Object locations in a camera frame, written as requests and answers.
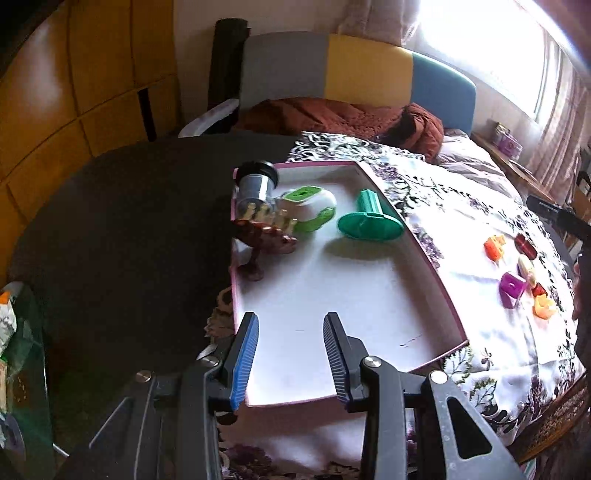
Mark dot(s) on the bright window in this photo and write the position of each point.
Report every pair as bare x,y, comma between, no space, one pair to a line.
498,46

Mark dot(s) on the pinkish grey duvet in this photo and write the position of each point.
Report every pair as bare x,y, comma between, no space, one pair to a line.
471,157

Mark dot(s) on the brown wooden massage brush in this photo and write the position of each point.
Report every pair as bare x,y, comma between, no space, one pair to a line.
265,230

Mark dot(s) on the green plastic stamp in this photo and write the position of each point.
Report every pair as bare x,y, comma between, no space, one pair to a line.
369,224

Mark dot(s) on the wooden bedside table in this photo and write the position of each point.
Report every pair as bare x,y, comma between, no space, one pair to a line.
517,168

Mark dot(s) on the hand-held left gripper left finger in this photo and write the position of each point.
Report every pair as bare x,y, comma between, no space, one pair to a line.
244,360

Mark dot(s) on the white floral embroidered tablecloth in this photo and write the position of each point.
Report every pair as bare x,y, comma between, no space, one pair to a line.
485,332

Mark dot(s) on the patterned sheer curtain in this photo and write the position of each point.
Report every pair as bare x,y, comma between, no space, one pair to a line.
554,115

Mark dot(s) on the orange building block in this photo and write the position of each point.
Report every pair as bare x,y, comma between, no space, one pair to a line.
495,247

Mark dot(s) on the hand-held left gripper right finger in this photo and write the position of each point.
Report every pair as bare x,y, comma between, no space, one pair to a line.
334,355

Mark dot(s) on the magenta plastic stamp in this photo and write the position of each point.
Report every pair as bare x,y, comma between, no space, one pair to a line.
512,288

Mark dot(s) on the pink shallow cardboard box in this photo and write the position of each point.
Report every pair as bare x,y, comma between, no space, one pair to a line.
346,286

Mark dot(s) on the rust brown blanket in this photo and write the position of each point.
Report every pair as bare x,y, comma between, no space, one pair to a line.
341,120

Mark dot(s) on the beige curtain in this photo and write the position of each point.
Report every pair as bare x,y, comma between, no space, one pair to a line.
378,23

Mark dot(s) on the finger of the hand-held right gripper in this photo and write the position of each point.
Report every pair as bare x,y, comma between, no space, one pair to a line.
582,295
554,214

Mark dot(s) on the glass side table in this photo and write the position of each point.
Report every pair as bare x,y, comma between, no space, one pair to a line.
27,392

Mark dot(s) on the wooden wardrobe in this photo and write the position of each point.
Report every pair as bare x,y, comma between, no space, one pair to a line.
69,83

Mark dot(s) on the cluttered storage shelf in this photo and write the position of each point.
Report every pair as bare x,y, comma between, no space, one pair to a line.
582,189

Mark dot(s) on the grey canister black cap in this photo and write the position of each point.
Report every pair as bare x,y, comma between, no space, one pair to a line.
256,184

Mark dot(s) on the purple printed box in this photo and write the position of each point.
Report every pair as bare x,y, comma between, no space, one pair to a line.
508,143

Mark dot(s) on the grey yellow blue headboard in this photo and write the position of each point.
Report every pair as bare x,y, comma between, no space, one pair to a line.
360,69

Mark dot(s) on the orange star cutter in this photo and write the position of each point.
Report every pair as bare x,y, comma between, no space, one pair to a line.
545,307

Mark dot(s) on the white green plug-in device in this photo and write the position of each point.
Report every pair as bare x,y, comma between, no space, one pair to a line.
309,203

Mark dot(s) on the yellow oval case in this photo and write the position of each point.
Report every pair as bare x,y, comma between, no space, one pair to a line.
526,270

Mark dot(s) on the small red block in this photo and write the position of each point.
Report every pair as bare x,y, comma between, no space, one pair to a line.
538,290

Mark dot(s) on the white curved armrest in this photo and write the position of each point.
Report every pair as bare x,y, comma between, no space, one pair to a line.
207,120

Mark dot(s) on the black rolled mat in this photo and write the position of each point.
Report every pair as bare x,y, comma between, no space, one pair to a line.
226,64

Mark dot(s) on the red shiny cylinder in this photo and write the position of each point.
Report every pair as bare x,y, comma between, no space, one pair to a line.
525,244

